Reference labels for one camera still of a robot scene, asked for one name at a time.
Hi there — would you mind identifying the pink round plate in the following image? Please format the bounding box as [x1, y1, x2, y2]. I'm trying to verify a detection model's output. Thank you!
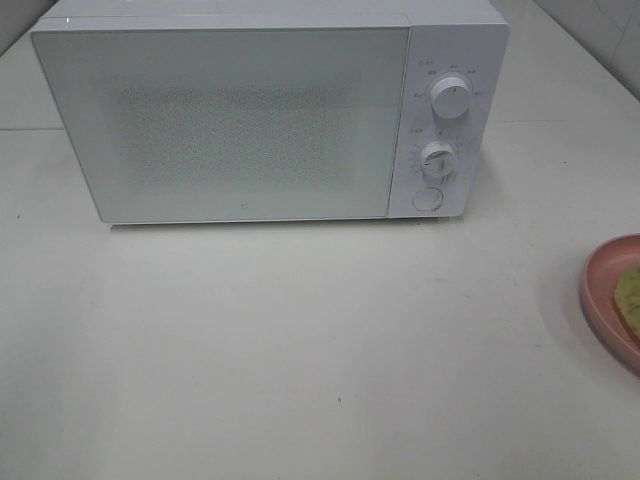
[580, 233, 639, 376]

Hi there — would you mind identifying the white microwave oven body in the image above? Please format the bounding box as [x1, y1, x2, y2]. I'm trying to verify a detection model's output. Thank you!
[30, 1, 510, 223]

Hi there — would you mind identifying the upper white power knob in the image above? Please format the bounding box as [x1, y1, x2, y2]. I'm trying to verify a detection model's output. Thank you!
[429, 73, 472, 120]

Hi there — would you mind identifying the white bread sandwich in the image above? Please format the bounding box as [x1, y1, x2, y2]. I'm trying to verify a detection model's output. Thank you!
[614, 267, 640, 337]

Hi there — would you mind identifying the round white door button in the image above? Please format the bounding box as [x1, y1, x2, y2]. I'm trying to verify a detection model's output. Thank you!
[412, 187, 444, 212]

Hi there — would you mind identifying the white timer knob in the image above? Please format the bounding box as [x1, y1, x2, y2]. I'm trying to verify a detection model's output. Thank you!
[418, 141, 457, 178]

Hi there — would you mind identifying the white microwave door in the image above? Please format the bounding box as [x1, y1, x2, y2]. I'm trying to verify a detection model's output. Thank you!
[32, 28, 409, 224]

